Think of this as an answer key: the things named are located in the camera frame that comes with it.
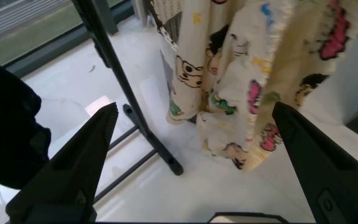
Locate black t-shirt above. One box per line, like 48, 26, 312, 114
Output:
0, 51, 52, 190

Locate window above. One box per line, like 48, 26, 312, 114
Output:
0, 0, 135, 78

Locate white laundry basket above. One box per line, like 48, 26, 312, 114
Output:
147, 0, 183, 50

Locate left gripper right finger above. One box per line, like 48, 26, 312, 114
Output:
272, 101, 358, 224

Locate cream printed garment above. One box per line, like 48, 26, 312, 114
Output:
158, 0, 358, 172

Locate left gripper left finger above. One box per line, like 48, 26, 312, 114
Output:
5, 102, 119, 223

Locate black clothes rack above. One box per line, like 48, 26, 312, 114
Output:
71, 0, 185, 205

